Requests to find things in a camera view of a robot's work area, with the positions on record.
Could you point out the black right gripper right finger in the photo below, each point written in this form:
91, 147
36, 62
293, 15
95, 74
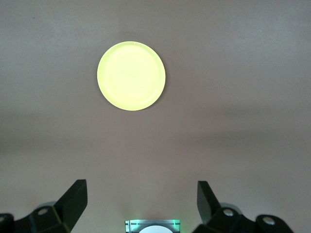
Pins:
209, 208

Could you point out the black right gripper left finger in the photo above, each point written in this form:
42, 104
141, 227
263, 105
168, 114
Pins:
73, 204

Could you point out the yellow round plate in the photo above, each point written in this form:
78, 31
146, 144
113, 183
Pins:
131, 76

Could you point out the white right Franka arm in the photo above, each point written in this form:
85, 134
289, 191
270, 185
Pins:
155, 230

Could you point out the brown table cover mat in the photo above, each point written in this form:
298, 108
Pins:
218, 97

